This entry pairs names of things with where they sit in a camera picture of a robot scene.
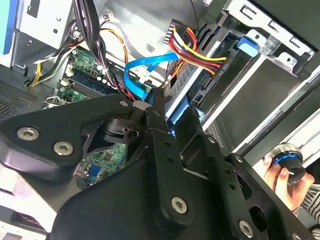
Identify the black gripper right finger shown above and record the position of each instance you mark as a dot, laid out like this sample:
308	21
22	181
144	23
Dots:
195	135

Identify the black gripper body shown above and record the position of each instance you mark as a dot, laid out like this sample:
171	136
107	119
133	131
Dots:
120	200

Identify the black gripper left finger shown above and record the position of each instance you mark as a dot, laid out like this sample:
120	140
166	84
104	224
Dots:
62	117

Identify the hard disk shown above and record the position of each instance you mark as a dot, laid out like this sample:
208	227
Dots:
247	47

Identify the person's hand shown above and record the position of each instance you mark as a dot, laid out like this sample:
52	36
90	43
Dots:
282	185

